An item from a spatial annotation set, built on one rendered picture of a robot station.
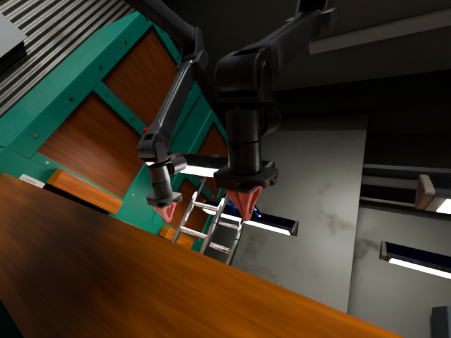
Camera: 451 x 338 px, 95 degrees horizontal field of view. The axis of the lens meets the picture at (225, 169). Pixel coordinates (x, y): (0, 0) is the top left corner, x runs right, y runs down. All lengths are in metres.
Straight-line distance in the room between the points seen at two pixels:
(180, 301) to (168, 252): 0.06
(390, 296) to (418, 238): 0.72
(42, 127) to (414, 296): 3.24
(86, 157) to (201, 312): 0.95
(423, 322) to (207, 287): 2.91
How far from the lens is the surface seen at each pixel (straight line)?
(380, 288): 3.06
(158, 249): 0.30
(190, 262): 0.27
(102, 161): 1.14
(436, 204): 0.64
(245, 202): 0.36
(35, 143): 1.04
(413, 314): 3.08
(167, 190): 0.67
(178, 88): 0.74
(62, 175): 1.01
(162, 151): 0.63
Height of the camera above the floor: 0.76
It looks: 24 degrees up
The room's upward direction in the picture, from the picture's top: 23 degrees clockwise
